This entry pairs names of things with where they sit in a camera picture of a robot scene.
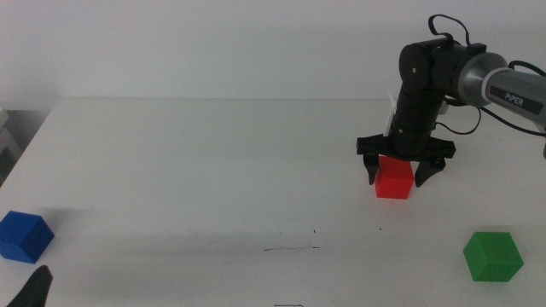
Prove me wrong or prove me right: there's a red cube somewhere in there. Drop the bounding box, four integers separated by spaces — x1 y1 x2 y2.
374 155 415 200

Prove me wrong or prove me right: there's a blue cube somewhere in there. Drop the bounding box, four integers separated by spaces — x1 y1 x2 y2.
0 210 55 264

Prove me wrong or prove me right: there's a green cube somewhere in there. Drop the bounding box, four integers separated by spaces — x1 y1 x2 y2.
462 231 525 283

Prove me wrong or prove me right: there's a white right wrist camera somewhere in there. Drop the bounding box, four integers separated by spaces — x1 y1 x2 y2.
382 93 398 138

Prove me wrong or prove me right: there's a black right camera cable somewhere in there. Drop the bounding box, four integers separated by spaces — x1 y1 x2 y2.
434 60 546 138

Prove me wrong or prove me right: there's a black looped wrist cable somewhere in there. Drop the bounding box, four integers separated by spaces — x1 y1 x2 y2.
427 14 488 55

